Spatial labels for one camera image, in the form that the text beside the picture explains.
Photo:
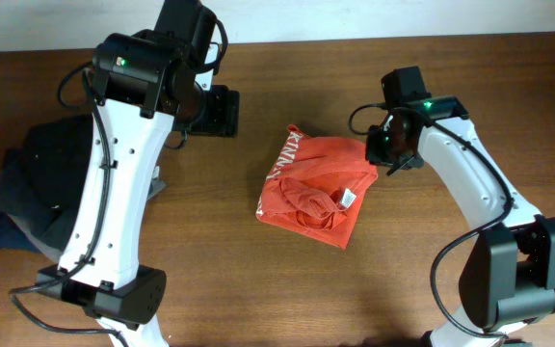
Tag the navy blue folded garment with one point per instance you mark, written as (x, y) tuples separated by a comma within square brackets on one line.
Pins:
[(13, 238)]

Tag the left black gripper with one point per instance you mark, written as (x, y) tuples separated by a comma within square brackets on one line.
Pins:
[(224, 120)]

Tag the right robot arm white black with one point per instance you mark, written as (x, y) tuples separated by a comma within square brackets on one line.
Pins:
[(508, 280)]

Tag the black folded garment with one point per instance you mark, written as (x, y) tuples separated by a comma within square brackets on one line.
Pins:
[(56, 157)]

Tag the red orange t-shirt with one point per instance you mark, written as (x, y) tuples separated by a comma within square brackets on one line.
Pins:
[(316, 187)]

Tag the grey folded garment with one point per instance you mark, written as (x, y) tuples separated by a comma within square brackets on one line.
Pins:
[(47, 227)]

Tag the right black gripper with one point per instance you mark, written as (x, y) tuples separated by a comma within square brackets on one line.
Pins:
[(375, 154)]

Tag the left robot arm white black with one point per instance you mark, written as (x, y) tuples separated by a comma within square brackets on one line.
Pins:
[(142, 88)]

